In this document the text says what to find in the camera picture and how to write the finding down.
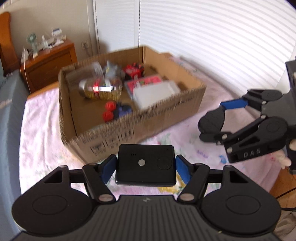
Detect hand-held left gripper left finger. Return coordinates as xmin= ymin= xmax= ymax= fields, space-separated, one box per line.
xmin=43 ymin=154 xmax=117 ymax=204

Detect wooden nightstand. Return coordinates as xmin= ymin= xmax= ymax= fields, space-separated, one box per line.
xmin=20 ymin=38 xmax=78 ymax=94

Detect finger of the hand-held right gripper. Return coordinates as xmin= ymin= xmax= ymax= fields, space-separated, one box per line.
xmin=220 ymin=89 xmax=282 ymax=112
xmin=198 ymin=108 xmax=266 ymax=144

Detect white louvered closet door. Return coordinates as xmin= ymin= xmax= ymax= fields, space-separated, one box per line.
xmin=92 ymin=0 xmax=296 ymax=100

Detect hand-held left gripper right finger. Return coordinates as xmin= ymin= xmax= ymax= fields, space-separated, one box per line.
xmin=175 ymin=155 xmax=249 ymax=204

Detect white translucent plastic box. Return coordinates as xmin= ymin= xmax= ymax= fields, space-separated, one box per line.
xmin=132 ymin=81 xmax=181 ymax=109

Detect black cable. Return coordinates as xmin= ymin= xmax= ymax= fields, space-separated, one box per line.
xmin=276 ymin=185 xmax=296 ymax=212

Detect black power bank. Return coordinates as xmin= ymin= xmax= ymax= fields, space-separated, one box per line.
xmin=115 ymin=144 xmax=176 ymax=187

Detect pink floral bed sheet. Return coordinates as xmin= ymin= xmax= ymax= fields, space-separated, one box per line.
xmin=20 ymin=53 xmax=285 ymax=193

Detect small green desk fan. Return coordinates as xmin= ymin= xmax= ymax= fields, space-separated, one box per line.
xmin=26 ymin=34 xmax=38 ymax=52

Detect blue-grey bed sheet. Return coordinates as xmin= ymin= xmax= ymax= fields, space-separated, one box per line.
xmin=0 ymin=70 xmax=29 ymax=234

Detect cardboard box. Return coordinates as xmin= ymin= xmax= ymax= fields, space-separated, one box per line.
xmin=58 ymin=46 xmax=207 ymax=164

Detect clear jar with red label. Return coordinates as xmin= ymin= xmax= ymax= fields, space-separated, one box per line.
xmin=79 ymin=77 xmax=123 ymax=100

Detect person's right hand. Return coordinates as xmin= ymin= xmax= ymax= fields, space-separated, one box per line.
xmin=276 ymin=139 xmax=296 ymax=169

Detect blue toy car red wheels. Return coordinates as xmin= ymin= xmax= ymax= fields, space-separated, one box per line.
xmin=103 ymin=101 xmax=133 ymax=123

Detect wooden bed headboard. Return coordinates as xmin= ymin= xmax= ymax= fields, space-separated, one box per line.
xmin=0 ymin=11 xmax=20 ymax=75

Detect grey toy figure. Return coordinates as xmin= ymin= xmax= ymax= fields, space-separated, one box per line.
xmin=103 ymin=61 xmax=126 ymax=80

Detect pink patterned case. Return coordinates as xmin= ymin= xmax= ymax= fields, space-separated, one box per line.
xmin=125 ymin=75 xmax=162 ymax=99

